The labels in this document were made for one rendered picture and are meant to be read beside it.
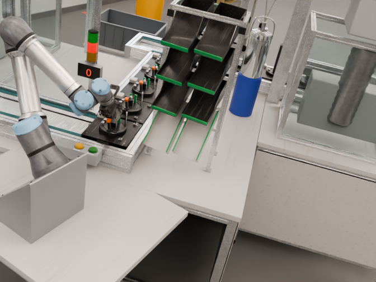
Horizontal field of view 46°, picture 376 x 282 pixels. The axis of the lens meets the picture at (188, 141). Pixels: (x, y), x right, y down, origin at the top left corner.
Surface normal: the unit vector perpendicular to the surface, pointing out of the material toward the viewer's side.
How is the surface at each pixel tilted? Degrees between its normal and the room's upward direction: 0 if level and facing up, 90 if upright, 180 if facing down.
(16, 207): 90
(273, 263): 0
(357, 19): 90
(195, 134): 45
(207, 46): 25
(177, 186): 0
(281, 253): 0
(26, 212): 90
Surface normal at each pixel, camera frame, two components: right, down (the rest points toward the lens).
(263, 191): -0.23, 0.49
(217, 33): 0.00, -0.57
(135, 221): 0.18, -0.83
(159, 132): -0.15, -0.28
